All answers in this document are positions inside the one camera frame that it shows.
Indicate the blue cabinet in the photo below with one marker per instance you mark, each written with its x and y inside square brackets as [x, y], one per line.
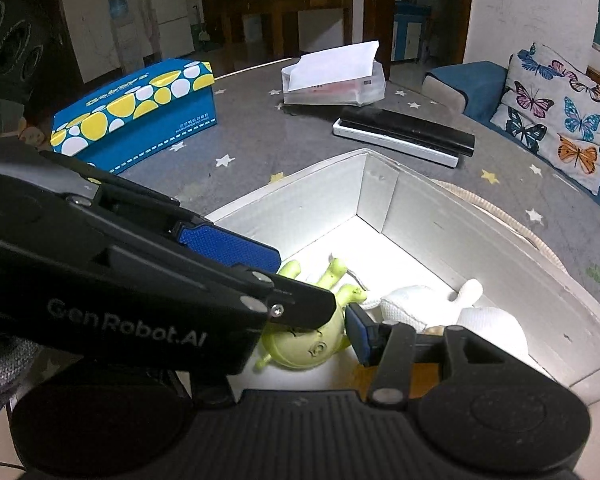
[412, 30]

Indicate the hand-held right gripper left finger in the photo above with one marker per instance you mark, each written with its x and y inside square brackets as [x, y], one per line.
[212, 396]

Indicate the black and white flat case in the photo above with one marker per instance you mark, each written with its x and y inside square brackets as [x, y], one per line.
[405, 132]

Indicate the water dispenser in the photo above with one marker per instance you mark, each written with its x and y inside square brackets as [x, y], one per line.
[122, 35]

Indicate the green toy figure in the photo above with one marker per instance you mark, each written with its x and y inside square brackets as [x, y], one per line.
[305, 350]

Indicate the white plush rabbit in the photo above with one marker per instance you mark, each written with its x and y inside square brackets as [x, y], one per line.
[490, 325]

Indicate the wooden door frame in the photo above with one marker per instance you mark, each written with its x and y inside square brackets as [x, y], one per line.
[467, 10]

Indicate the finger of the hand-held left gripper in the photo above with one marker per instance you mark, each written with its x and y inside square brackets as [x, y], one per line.
[220, 245]
[290, 295]

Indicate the white fridge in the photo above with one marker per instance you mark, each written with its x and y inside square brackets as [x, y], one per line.
[167, 5]

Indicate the butterfly print pillow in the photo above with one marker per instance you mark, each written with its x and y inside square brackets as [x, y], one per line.
[545, 105]

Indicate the person's left forearm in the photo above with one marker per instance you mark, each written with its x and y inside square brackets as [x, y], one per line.
[0, 365]

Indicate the clear white tissue packet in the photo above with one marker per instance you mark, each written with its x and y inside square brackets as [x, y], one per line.
[330, 67]

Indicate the wooden side table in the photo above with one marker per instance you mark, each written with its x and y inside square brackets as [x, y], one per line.
[305, 2]

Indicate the blue yellow-dotted tissue box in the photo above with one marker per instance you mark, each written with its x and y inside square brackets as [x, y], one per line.
[145, 125]

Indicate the blue sofa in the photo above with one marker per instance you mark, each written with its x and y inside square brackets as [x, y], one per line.
[475, 77]

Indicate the grey cardboard box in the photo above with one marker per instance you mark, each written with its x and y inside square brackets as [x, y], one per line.
[455, 230]

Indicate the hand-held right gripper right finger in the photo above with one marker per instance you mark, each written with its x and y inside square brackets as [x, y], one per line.
[362, 335]

